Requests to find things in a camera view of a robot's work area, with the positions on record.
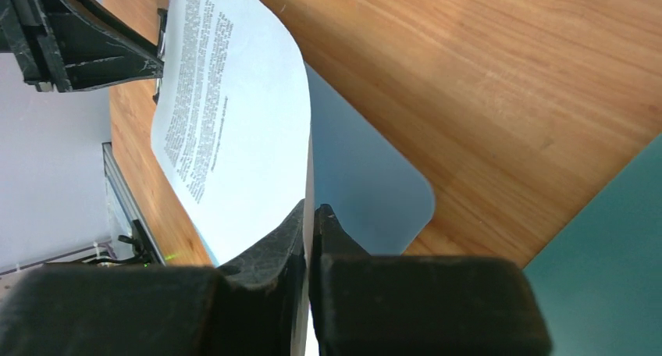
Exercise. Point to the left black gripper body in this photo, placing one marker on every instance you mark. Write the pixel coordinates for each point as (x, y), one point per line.
(21, 26)

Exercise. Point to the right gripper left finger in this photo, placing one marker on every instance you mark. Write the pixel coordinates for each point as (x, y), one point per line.
(251, 305)

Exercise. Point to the light blue clipboard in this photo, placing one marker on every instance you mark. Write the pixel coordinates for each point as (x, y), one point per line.
(381, 200)

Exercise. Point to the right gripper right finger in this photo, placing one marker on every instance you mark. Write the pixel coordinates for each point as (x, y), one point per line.
(365, 304)

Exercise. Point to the aluminium frame rail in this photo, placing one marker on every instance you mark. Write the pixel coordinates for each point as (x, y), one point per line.
(131, 242)

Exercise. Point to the paper sheet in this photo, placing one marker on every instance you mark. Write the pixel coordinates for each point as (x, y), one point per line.
(232, 123)

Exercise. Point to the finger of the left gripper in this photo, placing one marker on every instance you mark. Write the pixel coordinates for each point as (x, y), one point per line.
(86, 47)

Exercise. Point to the green file folder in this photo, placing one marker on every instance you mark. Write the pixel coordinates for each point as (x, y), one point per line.
(598, 282)

